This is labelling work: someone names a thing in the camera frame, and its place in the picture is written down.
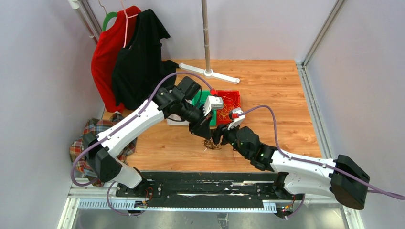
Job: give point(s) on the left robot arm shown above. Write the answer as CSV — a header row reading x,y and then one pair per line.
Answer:
x,y
101,150

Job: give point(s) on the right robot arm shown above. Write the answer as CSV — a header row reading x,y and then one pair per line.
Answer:
x,y
340,178

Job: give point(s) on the black shirt on hanger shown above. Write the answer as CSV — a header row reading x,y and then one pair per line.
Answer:
x,y
140,67

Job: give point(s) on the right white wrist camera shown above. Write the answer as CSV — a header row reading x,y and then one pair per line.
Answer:
x,y
237,117

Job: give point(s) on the white stand with pole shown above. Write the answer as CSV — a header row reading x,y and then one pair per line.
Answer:
x,y
208,72

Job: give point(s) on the pink clothes hanger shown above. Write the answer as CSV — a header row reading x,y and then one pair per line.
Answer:
x,y
126,25

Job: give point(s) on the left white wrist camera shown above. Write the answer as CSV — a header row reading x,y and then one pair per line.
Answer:
x,y
213,103

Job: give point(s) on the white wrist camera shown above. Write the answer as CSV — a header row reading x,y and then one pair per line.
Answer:
x,y
237,117
213,103

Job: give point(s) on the aluminium corner frame post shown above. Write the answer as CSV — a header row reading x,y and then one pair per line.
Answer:
x,y
323,31

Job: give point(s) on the white clothes rack pole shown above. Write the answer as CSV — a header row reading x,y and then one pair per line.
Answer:
x,y
87,16

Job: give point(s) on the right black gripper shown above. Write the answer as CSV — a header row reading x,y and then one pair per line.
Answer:
x,y
220,130

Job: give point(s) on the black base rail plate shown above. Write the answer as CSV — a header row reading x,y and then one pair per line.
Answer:
x,y
208,190

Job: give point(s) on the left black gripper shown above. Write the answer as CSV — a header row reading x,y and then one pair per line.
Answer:
x,y
201,128

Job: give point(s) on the white plastic bin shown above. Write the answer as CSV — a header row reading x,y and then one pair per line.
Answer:
x,y
177,118

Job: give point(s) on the red plastic bin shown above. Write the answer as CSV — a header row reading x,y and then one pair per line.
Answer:
x,y
231,99

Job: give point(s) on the green plastic bin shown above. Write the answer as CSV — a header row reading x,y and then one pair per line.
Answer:
x,y
200,99

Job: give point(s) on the plaid flannel shirt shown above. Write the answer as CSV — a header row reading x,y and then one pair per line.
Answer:
x,y
96,126

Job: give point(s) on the red shirt on hanger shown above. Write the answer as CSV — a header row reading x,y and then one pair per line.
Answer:
x,y
105,55

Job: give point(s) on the green clothes hanger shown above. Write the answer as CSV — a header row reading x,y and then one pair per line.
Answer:
x,y
107,19

